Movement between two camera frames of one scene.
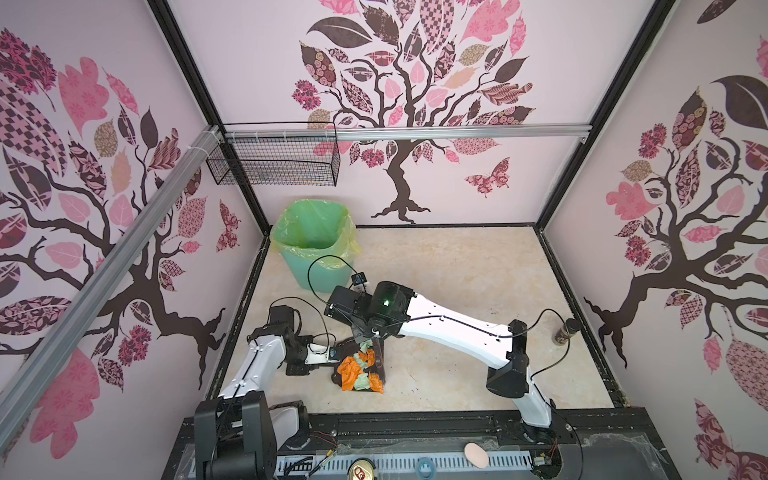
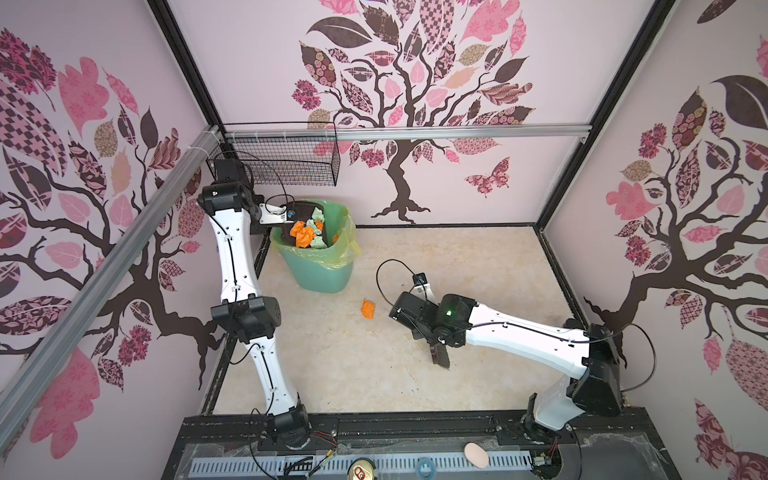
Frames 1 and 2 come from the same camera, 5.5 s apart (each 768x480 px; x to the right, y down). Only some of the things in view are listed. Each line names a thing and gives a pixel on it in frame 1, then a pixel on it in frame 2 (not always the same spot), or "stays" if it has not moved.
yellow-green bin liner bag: x=320 y=232 stays
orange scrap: x=349 y=370 -> x=304 y=234
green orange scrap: x=362 y=381 -> x=317 y=222
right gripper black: x=359 y=336 -> x=416 y=335
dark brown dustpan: x=345 y=347 -> x=297 y=211
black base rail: x=611 y=443 stays
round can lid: x=361 y=469 stays
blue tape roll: x=426 y=468 stays
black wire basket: x=312 y=161 stays
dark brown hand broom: x=379 y=353 -> x=440 y=355
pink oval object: x=476 y=455 stays
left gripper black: x=300 y=370 -> x=255 y=227
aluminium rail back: x=368 y=132 stays
